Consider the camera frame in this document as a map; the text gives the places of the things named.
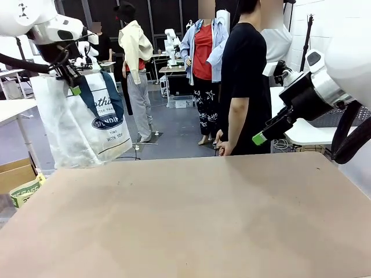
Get translucent white printed shopping bag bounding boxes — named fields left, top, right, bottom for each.
left=30, top=70, right=133, bottom=169

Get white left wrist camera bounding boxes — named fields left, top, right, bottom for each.
left=82, top=26, right=100, bottom=45

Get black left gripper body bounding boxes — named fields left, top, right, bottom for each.
left=37, top=39, right=85, bottom=72

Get background person in black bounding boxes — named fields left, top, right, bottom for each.
left=92, top=20, right=112, bottom=63

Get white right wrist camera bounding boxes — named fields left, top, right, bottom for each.
left=261, top=59, right=301, bottom=87

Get grey mesh basket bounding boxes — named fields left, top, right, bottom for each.
left=307, top=104, right=371, bottom=129

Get white power strip cables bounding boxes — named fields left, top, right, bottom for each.
left=271, top=138, right=301, bottom=152

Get clear plastic crate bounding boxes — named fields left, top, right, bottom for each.
left=167, top=94, right=195, bottom=109

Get white side table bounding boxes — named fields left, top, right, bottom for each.
left=0, top=98, right=39, bottom=171

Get person in black t-shirt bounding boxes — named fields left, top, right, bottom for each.
left=215, top=0, right=283, bottom=157

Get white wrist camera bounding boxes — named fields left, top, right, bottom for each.
left=261, top=59, right=301, bottom=87
left=82, top=26, right=100, bottom=45

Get white paper roll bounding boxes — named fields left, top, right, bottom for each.
left=215, top=9, right=231, bottom=31

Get green yellow printed box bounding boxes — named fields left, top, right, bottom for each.
left=9, top=172, right=47, bottom=209

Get arm black cable sleeve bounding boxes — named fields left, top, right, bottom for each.
left=331, top=100, right=371, bottom=165
left=0, top=53, right=57, bottom=75

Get mannequin with beige jacket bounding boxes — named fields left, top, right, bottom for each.
left=114, top=1, right=155, bottom=143

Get person right hand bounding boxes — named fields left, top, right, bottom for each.
left=216, top=138, right=234, bottom=158

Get black tripod stand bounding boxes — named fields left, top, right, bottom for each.
left=14, top=36, right=28, bottom=63

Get person right forearm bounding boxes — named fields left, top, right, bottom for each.
left=227, top=97, right=248, bottom=145

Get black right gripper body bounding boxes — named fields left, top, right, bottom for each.
left=278, top=71, right=333, bottom=122

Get small wooden work table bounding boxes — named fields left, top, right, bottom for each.
left=158, top=65, right=187, bottom=107

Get right arm black cable sleeve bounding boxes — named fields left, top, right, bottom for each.
left=331, top=100, right=371, bottom=165

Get brown cardboard box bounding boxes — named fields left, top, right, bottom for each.
left=0, top=157, right=39, bottom=195

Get person in red shirt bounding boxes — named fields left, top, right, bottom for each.
left=179, top=0, right=230, bottom=150

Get left arm black cable sleeve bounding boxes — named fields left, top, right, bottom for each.
left=0, top=53, right=57, bottom=75

